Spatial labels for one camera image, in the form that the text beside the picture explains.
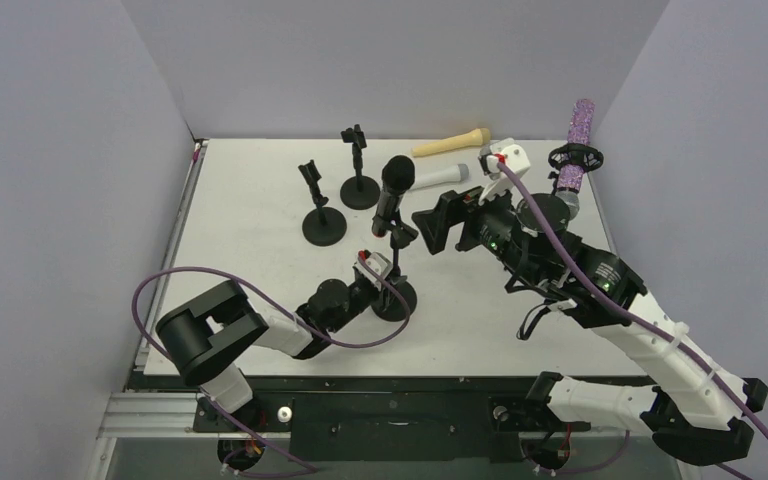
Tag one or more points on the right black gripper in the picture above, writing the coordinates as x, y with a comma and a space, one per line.
466, 220

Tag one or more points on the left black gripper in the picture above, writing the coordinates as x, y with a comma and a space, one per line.
382, 294

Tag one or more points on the white microphone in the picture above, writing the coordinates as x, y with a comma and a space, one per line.
453, 174

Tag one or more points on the black microphone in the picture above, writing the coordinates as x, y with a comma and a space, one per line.
398, 177

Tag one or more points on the black round-base stand white mic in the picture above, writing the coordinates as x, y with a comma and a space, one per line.
323, 226

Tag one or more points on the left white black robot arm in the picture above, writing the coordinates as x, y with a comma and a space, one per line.
205, 336

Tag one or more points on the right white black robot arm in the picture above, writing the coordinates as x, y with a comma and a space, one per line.
693, 410

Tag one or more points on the cream beige microphone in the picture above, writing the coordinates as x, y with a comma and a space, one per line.
474, 138

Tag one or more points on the purple glitter microphone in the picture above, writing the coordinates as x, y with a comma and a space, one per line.
579, 132

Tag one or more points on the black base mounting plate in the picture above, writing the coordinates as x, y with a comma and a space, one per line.
402, 418

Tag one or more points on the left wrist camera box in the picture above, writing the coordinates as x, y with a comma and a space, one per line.
373, 266

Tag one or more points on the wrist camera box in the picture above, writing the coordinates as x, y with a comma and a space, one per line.
373, 266
506, 152

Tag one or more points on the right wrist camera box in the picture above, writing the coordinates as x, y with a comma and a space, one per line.
506, 152

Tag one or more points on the black tripod shock-mount stand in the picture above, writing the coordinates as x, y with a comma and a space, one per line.
570, 163

